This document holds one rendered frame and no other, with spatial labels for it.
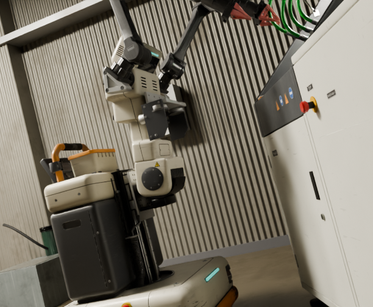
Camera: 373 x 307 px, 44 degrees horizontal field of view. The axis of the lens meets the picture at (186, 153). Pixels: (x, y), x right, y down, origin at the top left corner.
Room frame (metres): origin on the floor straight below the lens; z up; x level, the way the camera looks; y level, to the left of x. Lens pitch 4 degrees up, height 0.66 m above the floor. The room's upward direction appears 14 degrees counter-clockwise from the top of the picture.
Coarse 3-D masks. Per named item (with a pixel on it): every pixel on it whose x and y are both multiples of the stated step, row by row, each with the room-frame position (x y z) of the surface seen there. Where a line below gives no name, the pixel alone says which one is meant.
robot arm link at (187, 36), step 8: (200, 8) 2.33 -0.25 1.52; (192, 16) 2.34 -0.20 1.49; (200, 16) 2.33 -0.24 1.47; (192, 24) 2.31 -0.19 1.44; (184, 32) 2.33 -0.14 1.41; (192, 32) 2.31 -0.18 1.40; (184, 40) 2.29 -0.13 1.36; (176, 48) 2.30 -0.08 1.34; (184, 48) 2.29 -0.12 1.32; (168, 56) 2.26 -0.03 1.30; (176, 56) 2.27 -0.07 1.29; (184, 56) 2.29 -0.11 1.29; (168, 64) 2.24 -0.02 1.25; (184, 64) 2.30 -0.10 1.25
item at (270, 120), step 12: (288, 72) 1.56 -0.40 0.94; (276, 84) 1.74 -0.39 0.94; (288, 84) 1.60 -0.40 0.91; (264, 96) 1.96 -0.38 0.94; (276, 96) 1.78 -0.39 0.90; (288, 96) 1.63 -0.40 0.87; (264, 108) 2.02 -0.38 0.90; (276, 108) 1.83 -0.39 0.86; (288, 108) 1.67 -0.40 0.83; (264, 120) 2.07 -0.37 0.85; (276, 120) 1.87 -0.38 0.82; (288, 120) 1.71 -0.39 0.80; (264, 132) 2.13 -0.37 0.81
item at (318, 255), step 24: (288, 144) 1.80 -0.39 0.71; (288, 168) 1.89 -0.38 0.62; (312, 168) 1.59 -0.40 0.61; (288, 192) 1.99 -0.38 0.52; (312, 192) 1.66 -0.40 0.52; (288, 216) 2.10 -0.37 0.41; (312, 216) 1.74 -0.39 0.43; (312, 240) 1.83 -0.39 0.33; (336, 240) 1.54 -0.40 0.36; (312, 264) 1.92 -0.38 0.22; (336, 264) 1.61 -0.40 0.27; (336, 288) 1.69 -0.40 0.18
